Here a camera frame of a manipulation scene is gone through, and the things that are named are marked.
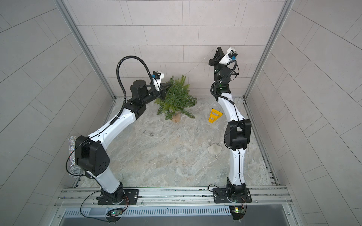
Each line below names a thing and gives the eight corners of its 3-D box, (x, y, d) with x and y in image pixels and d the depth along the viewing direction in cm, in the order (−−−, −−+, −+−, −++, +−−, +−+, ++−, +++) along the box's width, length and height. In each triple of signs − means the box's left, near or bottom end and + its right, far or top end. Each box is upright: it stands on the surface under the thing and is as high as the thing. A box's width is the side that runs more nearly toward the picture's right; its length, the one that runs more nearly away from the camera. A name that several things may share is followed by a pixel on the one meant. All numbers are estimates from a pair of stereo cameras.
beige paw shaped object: (206, 154, 88) (207, 151, 85) (207, 141, 94) (208, 138, 91) (221, 156, 87) (222, 154, 84) (221, 143, 93) (222, 141, 90)
